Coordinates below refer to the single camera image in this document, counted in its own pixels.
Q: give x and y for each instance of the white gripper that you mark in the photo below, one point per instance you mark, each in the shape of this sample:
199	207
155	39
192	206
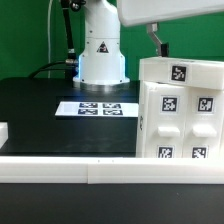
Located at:
139	12

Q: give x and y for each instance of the white cabinet top block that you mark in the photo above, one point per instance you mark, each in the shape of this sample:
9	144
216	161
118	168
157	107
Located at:
184	72

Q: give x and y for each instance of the white cabinet door panel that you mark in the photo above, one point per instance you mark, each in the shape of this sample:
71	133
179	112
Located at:
166	113

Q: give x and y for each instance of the white cabinet body box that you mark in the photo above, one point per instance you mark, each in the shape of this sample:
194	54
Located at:
142	120

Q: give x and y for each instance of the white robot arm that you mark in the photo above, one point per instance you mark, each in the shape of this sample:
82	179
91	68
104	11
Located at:
101	64

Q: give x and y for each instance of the white marker base sheet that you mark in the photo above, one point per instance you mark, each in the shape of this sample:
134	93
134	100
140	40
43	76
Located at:
97	109

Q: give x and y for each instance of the white U-shaped border fence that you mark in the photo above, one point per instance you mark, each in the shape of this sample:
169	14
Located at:
110	170

